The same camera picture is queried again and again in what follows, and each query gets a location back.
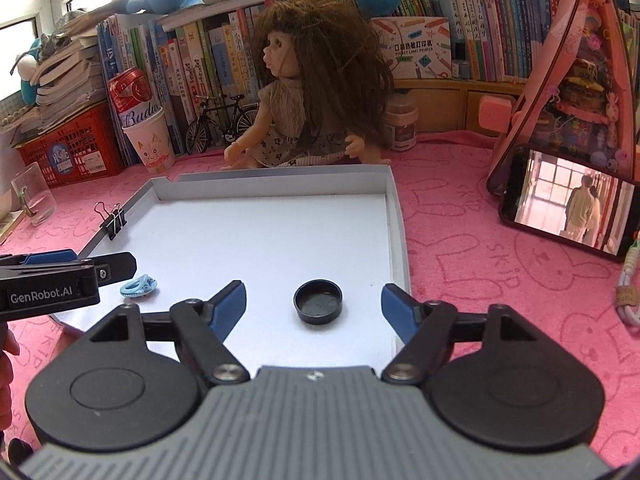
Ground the light blue hair clip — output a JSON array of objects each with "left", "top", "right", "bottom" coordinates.
[{"left": 119, "top": 274, "right": 157, "bottom": 298}]

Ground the black round lid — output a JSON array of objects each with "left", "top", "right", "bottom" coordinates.
[{"left": 293, "top": 280, "right": 343, "bottom": 325}]

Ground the person's left hand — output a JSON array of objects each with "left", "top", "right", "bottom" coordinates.
[{"left": 0, "top": 322, "right": 21, "bottom": 431}]

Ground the black binder clip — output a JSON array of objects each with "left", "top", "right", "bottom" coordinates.
[{"left": 93, "top": 200, "right": 127, "bottom": 240}]

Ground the clear glass cup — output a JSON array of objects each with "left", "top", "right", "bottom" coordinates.
[{"left": 11, "top": 162, "right": 56, "bottom": 226}]

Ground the pink bunny table mat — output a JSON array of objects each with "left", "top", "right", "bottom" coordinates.
[{"left": 1, "top": 141, "right": 639, "bottom": 466}]

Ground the red plastic crate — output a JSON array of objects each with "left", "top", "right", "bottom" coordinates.
[{"left": 15, "top": 101, "right": 125, "bottom": 188}]

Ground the white cardboard box lid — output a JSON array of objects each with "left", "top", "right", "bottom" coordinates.
[{"left": 81, "top": 165, "right": 410, "bottom": 372}]

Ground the white cat paper cup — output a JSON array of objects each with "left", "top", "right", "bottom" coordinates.
[{"left": 124, "top": 108, "right": 176, "bottom": 174}]

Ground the red Budweiser can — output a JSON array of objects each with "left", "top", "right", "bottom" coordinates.
[{"left": 107, "top": 67, "right": 160, "bottom": 128}]

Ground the stack of books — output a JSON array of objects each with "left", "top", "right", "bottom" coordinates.
[{"left": 1, "top": 9, "right": 104, "bottom": 130}]

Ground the black smartphone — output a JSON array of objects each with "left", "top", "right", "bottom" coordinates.
[{"left": 499, "top": 144, "right": 639, "bottom": 261}]

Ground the black miniature bicycle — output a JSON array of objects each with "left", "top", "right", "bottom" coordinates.
[{"left": 184, "top": 94, "right": 258, "bottom": 155}]

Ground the blue white plush doll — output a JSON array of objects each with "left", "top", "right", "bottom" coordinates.
[{"left": 10, "top": 35, "right": 58, "bottom": 106}]

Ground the small brown lidded jar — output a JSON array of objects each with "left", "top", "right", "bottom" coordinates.
[{"left": 384, "top": 93, "right": 419, "bottom": 152}]

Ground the brown-haired doll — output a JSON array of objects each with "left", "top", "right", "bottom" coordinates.
[{"left": 224, "top": 0, "right": 393, "bottom": 169}]

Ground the pink triangular dollhouse stand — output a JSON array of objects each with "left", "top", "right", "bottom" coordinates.
[{"left": 478, "top": 0, "right": 639, "bottom": 195}]

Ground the label printer box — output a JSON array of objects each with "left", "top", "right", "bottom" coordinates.
[{"left": 371, "top": 16, "right": 451, "bottom": 79}]

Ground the white charging cable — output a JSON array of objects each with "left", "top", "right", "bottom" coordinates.
[{"left": 613, "top": 242, "right": 640, "bottom": 331}]

